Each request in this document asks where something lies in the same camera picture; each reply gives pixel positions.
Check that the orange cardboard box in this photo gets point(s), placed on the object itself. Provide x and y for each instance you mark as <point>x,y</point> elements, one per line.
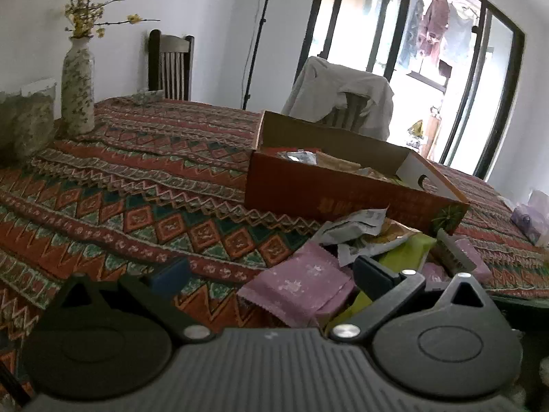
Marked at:
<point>300,193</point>

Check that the dark outdoor shelf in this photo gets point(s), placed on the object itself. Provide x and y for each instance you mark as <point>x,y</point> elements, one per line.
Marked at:
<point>429,78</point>

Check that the yellow flower branches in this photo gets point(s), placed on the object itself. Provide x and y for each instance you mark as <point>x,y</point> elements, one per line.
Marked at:
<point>85,13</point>

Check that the yellow outdoor bag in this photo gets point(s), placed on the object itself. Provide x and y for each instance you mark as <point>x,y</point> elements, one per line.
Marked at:
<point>415,134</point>

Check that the white green-edged snack packet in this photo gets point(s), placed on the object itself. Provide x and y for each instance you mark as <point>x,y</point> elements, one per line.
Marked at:
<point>452,251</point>

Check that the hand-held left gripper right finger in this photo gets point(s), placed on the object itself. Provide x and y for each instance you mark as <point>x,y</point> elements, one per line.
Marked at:
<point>372,275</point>

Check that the light blue hanging shirt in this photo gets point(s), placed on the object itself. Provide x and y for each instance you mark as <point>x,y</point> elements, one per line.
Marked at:
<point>459,32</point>

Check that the silver foil snack packet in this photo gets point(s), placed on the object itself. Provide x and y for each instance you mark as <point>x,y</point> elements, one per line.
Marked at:
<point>298,157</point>

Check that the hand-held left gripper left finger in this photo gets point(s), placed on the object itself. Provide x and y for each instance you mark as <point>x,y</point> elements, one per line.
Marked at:
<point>169,275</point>

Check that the purple tissue pack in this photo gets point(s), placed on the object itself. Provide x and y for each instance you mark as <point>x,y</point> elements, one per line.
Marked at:
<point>532,219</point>

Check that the clear plastic container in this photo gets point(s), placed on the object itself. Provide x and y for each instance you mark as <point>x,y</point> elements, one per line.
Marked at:
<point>25,124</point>

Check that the maroon hanging shirt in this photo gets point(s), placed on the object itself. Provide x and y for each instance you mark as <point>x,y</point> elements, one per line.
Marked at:
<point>434,25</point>

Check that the floral print ceramic vase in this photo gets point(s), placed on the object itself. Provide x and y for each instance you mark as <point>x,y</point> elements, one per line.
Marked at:
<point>78,90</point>

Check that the black light stand pole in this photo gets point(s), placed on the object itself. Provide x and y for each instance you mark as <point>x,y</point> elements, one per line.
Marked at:
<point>257,43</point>

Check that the black sliding door frame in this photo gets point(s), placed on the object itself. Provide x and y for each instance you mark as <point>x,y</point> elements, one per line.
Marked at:
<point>512,94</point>

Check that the jacket-covered wooden chair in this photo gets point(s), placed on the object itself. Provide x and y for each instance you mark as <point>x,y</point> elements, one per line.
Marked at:
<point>349,111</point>

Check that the brown outdoor cylinder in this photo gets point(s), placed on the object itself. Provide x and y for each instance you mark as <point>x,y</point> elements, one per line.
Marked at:
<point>432,133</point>

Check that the white biscuit packet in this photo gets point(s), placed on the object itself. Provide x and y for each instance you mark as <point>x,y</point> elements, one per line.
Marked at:
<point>347,227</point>

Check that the white jacket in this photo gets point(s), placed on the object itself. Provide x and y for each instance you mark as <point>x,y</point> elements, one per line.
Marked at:
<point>317,90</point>

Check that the grey patterned folded cloth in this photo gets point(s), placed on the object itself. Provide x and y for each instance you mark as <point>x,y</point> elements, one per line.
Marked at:
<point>146,97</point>

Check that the dark wooden chair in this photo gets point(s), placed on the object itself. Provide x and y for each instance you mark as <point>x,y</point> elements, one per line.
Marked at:
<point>154,64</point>

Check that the grey hanging garment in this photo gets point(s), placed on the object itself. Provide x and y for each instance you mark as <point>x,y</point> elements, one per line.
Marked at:
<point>411,25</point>

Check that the small pink snack packet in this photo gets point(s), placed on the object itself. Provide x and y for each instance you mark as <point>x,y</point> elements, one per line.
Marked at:
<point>474,259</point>

